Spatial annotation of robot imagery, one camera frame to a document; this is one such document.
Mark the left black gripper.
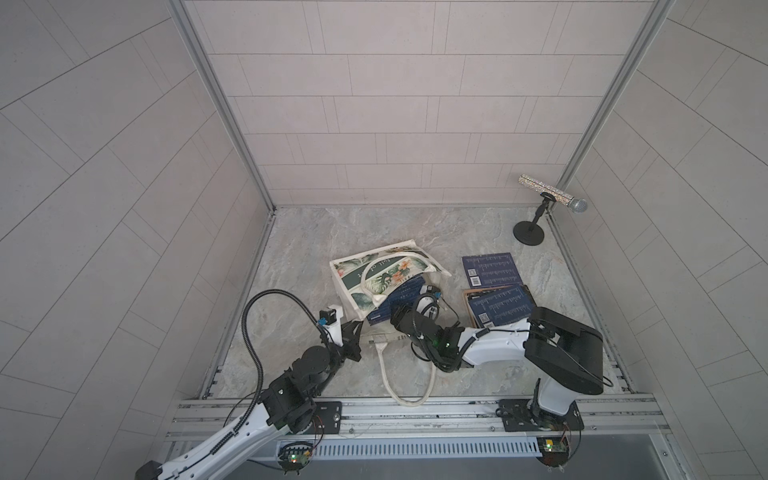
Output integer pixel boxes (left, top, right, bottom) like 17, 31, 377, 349
307, 318, 365, 398

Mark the floral canvas tote bag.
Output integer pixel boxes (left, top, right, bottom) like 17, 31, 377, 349
329, 239, 452, 408

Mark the black marbled thick book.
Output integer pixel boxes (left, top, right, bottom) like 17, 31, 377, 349
462, 289, 481, 328

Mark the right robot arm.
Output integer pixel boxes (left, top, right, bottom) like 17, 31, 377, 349
390, 294, 613, 433

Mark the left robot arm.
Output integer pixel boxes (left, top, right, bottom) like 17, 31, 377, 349
134, 289, 363, 479

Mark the stack of blue books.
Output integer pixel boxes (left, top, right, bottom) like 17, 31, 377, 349
366, 275, 426, 326

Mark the left circuit board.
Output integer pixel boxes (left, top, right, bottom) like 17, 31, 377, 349
277, 441, 315, 474

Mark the circuit board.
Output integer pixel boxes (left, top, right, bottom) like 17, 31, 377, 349
537, 437, 570, 468
277, 441, 315, 474

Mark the black microphone stand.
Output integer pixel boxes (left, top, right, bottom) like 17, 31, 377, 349
513, 192, 556, 246

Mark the right circuit board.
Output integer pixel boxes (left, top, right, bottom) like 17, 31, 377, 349
537, 437, 570, 468

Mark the glitter microphone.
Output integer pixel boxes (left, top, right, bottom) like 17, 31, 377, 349
518, 174, 588, 213

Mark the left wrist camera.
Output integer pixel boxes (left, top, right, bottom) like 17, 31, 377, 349
317, 305, 344, 347

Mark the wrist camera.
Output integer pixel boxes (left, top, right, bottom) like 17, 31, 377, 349
317, 305, 344, 347
416, 285, 442, 319

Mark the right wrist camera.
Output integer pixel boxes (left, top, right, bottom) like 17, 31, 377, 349
416, 285, 442, 319

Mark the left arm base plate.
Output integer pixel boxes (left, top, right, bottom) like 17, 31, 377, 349
288, 401, 343, 435

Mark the aluminium mounting rail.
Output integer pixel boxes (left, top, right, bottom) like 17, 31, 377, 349
152, 394, 671, 460

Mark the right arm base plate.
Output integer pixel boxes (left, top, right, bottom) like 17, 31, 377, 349
495, 399, 584, 433

